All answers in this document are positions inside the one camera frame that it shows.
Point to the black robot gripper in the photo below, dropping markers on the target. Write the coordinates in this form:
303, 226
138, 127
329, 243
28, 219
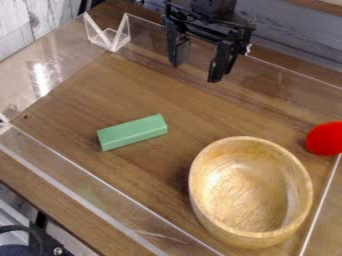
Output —
213, 21

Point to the black metal bracket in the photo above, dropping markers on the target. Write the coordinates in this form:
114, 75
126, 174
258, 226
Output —
43, 244

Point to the red fuzzy ball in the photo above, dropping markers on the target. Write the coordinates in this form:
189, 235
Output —
323, 140

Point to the wooden bowl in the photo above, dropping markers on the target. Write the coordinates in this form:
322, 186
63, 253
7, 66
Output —
250, 191

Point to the clear acrylic tray walls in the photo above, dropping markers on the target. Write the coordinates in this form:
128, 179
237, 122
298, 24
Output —
122, 199

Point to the green rectangular block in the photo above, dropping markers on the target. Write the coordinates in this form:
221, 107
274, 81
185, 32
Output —
131, 132

